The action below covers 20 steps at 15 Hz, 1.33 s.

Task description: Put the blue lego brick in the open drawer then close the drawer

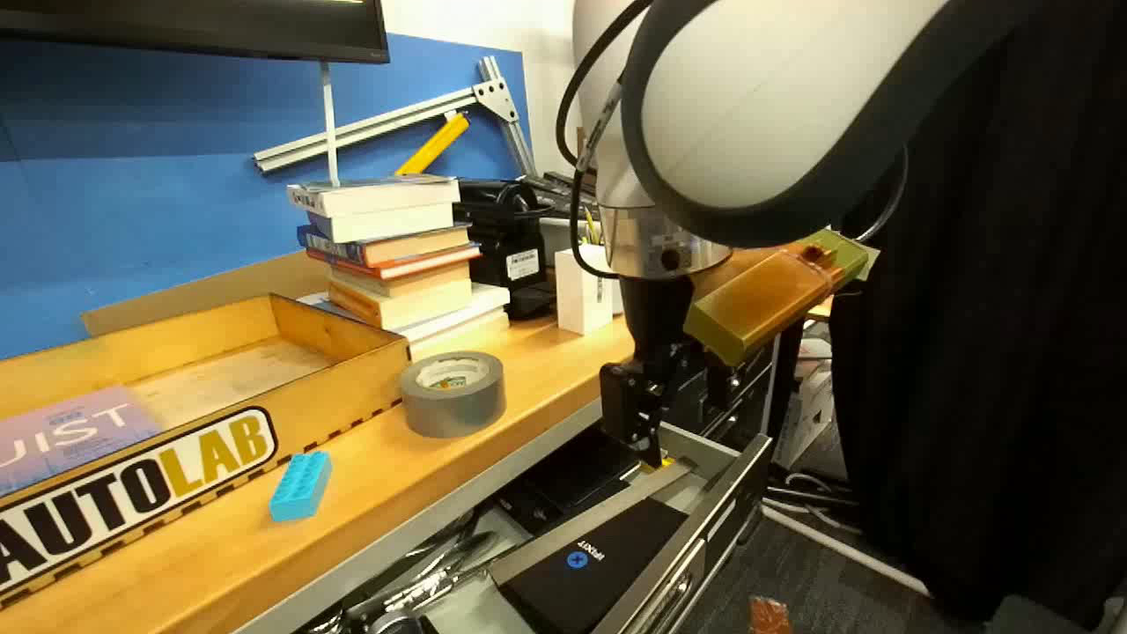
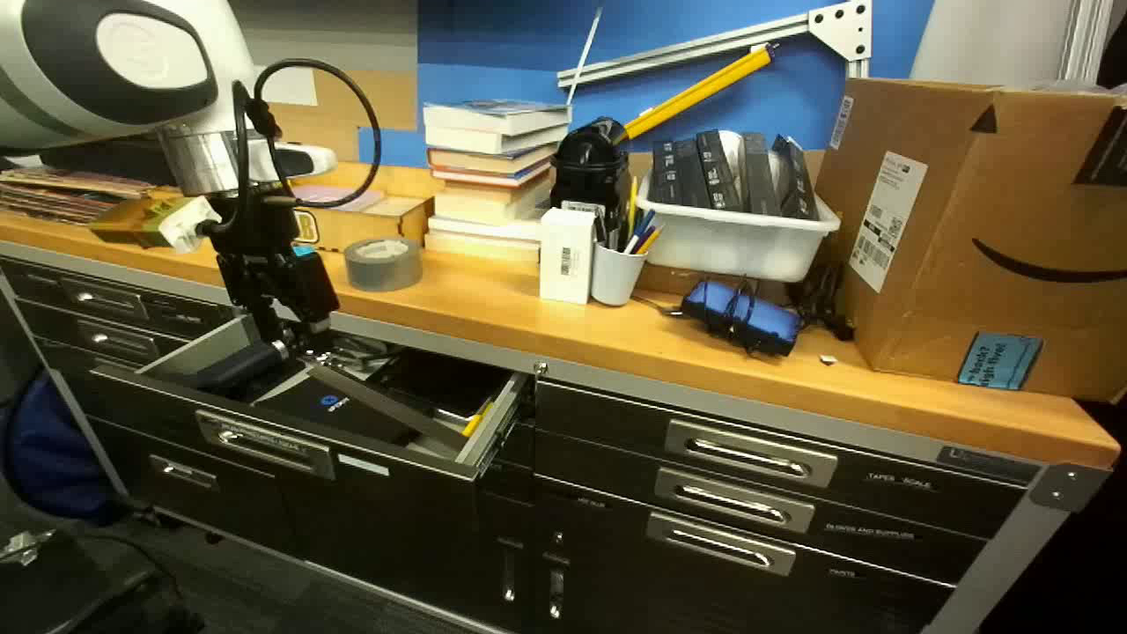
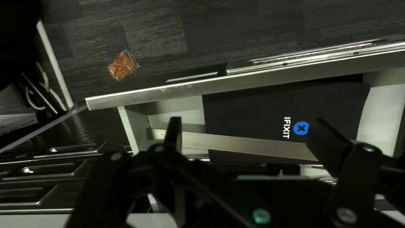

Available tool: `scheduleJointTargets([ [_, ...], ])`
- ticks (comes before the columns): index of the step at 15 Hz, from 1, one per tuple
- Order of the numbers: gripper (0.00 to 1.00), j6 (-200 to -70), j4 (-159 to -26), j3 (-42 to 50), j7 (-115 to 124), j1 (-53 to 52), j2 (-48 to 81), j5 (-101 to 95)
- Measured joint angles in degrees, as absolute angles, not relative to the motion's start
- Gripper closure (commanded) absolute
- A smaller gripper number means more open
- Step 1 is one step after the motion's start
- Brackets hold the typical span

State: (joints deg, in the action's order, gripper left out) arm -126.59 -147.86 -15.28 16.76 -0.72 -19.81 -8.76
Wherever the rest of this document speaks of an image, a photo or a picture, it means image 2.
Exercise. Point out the open black drawer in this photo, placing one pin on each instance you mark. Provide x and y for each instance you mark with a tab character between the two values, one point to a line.
361	401

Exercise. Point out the blue chair seat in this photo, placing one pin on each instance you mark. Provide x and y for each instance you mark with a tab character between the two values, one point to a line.
48	458

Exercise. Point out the closed drawer with handle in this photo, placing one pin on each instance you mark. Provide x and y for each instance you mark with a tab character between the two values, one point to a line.
839	473

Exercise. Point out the large cardboard box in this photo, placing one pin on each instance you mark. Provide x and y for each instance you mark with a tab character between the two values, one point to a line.
984	210

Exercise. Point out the wooden Autolab tray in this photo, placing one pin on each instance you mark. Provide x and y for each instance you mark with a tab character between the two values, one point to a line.
332	210

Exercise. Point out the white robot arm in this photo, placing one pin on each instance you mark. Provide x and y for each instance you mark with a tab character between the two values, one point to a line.
78	72

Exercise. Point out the yellow level bar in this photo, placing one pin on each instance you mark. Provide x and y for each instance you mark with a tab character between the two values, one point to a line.
700	91

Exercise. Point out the blue sticky label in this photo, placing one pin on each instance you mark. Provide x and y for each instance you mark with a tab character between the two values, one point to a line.
997	360

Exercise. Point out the grey duct tape roll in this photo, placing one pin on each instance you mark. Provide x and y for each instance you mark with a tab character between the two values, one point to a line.
383	264

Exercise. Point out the stack of books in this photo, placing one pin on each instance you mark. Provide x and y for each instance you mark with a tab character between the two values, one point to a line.
495	167

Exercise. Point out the closed lower drawer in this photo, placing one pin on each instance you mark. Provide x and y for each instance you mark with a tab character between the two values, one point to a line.
621	569

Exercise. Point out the black device with handle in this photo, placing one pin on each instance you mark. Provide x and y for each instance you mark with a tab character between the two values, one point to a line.
595	167

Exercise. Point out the white small box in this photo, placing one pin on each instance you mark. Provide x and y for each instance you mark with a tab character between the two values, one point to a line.
567	254

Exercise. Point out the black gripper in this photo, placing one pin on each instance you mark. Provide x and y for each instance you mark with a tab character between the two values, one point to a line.
262	268

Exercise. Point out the white plastic bin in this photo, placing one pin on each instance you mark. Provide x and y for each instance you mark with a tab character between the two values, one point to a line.
736	201

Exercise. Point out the blue black pouch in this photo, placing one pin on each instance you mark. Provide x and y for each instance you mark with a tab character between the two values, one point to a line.
743	319

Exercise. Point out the closed middle drawer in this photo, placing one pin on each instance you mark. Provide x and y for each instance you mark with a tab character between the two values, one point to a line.
847	531

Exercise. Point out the white pen cup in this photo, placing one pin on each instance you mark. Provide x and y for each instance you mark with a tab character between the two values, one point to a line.
616	276

